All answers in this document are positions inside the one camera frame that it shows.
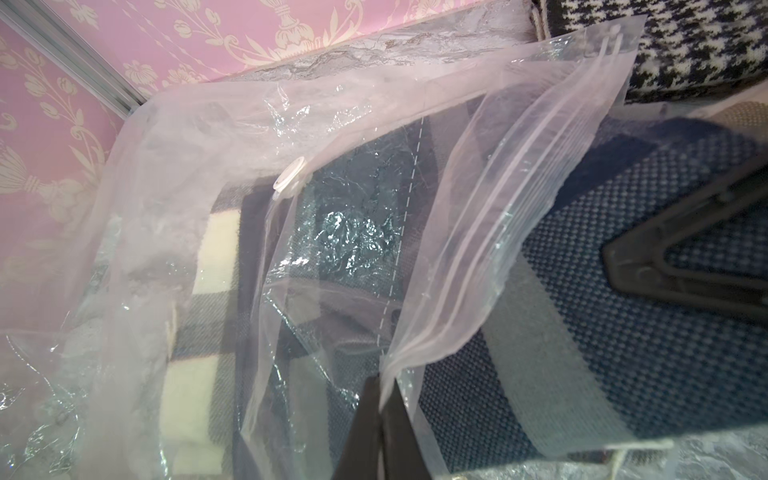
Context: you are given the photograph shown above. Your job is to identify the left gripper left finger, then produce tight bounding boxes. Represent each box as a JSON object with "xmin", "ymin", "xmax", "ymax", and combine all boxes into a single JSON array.
[{"xmin": 332, "ymin": 375, "xmax": 381, "ymax": 480}]

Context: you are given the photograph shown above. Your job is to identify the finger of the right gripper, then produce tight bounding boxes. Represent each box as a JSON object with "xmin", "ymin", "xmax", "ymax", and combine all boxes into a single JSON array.
[{"xmin": 602, "ymin": 161, "xmax": 767, "ymax": 324}]

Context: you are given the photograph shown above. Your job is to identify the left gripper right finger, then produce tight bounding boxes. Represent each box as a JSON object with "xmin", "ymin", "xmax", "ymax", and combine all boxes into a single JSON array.
[{"xmin": 381, "ymin": 383, "xmax": 432, "ymax": 480}]

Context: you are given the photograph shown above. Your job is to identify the navy grey checked scarf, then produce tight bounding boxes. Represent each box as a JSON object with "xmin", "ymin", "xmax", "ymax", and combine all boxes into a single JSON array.
[{"xmin": 159, "ymin": 96, "xmax": 767, "ymax": 479}]

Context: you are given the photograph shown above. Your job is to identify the black white houndstooth scarf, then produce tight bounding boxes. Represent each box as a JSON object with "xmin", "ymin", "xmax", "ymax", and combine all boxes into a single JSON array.
[{"xmin": 530, "ymin": 0, "xmax": 767, "ymax": 102}]

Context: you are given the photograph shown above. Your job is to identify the clear plastic vacuum bag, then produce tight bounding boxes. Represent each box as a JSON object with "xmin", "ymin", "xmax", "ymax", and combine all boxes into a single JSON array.
[{"xmin": 1, "ymin": 1, "xmax": 767, "ymax": 479}]

